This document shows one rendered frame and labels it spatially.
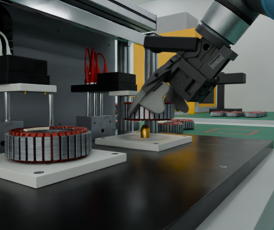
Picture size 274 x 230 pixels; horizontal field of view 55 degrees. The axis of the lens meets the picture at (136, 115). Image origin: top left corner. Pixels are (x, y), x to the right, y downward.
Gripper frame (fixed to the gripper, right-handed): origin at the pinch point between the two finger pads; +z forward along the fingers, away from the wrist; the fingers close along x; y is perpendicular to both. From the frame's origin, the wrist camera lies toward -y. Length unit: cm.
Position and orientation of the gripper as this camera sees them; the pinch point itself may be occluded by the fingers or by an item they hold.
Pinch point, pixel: (145, 111)
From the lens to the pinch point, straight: 56.0
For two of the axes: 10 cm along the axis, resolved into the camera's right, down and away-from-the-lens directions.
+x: 5.7, -0.3, 8.2
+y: 6.2, 6.7, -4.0
